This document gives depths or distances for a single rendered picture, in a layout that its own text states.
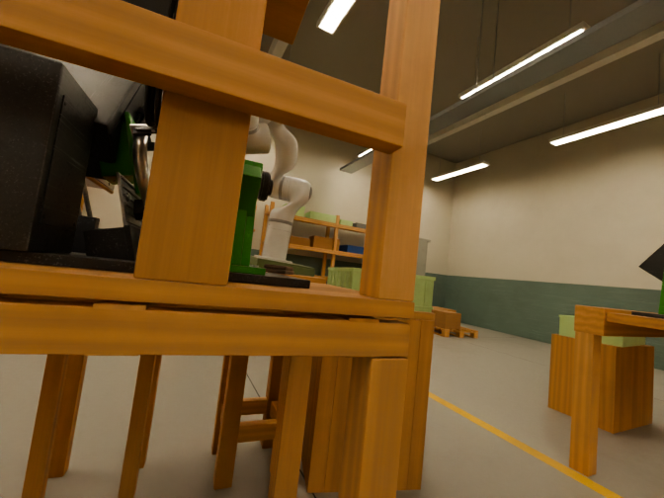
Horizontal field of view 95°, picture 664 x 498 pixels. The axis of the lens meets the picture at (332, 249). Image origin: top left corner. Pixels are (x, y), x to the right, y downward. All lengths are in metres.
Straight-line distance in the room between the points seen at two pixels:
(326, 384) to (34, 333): 1.08
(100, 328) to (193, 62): 0.42
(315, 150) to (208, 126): 6.90
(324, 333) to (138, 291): 0.32
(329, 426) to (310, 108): 1.27
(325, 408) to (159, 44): 1.33
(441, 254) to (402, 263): 8.65
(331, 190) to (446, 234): 3.84
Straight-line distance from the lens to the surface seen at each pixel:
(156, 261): 0.56
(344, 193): 7.53
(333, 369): 1.42
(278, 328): 0.57
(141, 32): 0.61
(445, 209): 9.54
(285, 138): 1.38
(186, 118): 0.60
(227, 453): 1.57
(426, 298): 1.54
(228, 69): 0.59
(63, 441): 1.79
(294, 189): 1.50
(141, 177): 0.86
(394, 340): 0.68
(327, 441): 1.54
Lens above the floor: 0.92
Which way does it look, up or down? 5 degrees up
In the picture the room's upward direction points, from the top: 6 degrees clockwise
